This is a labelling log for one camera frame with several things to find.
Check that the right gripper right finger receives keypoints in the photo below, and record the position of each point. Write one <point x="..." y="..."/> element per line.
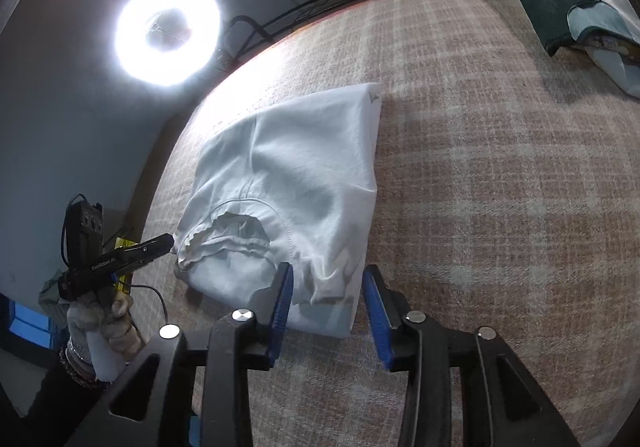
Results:
<point x="502" y="403"/>

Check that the light blue folded garment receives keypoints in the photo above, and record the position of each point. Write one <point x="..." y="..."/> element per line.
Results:
<point x="609" y="34"/>

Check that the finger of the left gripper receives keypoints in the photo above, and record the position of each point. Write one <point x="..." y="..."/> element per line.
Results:
<point x="137" y="256"/>

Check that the plaid bed blanket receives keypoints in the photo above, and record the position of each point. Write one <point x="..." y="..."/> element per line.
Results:
<point x="508" y="183"/>

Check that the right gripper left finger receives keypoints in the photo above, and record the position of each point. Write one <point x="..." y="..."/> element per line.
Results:
<point x="150" y="404"/>

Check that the left gloved hand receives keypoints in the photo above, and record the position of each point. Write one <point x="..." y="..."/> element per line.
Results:
<point x="102" y="337"/>

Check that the ring light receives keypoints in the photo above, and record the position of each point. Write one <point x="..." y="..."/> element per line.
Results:
<point x="165" y="42"/>

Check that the white folded garment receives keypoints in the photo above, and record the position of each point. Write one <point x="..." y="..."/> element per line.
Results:
<point x="610" y="1"/>

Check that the white t-shirt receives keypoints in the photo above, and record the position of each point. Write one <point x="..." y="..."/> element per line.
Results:
<point x="293" y="183"/>

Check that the blue window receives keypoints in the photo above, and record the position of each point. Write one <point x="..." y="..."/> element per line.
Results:
<point x="30" y="325"/>

